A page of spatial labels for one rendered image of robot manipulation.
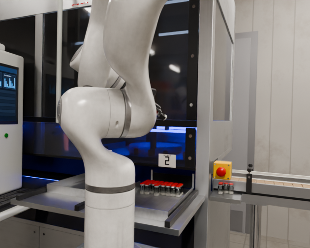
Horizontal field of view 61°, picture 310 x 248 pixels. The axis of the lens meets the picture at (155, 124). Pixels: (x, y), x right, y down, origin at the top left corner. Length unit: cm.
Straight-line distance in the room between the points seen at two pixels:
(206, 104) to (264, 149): 192
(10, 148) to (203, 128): 103
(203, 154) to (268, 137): 189
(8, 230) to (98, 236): 135
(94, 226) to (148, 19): 45
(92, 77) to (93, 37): 10
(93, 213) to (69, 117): 22
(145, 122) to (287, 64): 258
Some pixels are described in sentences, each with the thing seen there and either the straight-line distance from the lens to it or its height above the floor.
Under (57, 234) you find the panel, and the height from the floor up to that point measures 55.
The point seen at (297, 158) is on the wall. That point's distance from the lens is 306.
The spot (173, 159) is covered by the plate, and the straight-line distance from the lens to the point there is 123.
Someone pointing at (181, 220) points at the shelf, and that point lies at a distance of 94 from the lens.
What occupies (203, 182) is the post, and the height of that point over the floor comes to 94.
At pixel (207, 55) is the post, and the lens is 122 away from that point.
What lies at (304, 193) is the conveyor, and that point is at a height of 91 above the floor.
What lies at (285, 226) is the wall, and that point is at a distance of 322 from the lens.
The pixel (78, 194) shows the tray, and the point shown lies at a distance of 118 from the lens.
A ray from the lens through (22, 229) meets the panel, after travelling 187.
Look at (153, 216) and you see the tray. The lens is 92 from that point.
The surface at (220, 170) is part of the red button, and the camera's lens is 116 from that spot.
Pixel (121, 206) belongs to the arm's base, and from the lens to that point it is 63.
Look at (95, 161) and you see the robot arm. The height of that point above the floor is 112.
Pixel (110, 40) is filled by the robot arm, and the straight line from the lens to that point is 53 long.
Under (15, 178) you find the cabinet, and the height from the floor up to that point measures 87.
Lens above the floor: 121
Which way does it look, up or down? 1 degrees down
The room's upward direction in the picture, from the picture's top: 1 degrees clockwise
